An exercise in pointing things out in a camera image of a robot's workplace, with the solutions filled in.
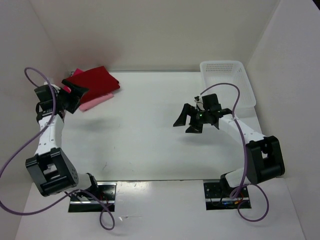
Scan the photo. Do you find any dark red t shirt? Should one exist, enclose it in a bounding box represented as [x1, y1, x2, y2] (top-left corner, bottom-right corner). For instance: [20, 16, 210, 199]
[66, 66, 120, 104]

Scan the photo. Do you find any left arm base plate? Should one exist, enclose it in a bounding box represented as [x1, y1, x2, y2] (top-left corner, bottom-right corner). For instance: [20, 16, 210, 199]
[68, 181, 117, 213]

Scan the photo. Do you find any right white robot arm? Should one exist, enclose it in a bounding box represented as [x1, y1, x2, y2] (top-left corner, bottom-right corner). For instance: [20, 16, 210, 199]
[173, 103, 285, 197]

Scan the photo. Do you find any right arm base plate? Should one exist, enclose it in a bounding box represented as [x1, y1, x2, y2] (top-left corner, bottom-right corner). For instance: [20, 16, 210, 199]
[203, 180, 252, 211]

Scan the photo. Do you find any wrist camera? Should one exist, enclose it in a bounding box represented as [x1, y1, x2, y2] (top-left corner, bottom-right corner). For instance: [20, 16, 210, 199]
[34, 81, 61, 104]
[194, 93, 222, 112]

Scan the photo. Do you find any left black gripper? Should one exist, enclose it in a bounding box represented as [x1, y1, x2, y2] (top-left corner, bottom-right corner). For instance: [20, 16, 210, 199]
[55, 79, 90, 114]

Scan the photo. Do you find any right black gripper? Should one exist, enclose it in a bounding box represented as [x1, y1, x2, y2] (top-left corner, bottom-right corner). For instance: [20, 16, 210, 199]
[173, 102, 210, 134]

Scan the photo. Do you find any white plastic basket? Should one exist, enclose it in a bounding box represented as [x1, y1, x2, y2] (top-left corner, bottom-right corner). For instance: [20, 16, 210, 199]
[199, 60, 256, 110]

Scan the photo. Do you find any magenta t shirt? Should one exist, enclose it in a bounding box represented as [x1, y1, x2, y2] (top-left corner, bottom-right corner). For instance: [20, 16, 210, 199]
[63, 68, 84, 93]

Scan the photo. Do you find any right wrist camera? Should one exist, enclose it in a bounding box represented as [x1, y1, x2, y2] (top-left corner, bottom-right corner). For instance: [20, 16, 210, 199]
[194, 93, 222, 112]

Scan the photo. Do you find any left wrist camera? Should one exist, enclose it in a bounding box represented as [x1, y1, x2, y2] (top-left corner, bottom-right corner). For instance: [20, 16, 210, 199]
[34, 81, 61, 104]

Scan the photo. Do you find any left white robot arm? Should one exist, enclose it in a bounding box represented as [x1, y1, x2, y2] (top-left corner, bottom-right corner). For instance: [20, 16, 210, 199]
[25, 79, 100, 200]

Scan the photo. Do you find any light pink t shirt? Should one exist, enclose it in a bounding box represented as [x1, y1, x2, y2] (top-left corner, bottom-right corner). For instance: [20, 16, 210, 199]
[79, 93, 114, 112]

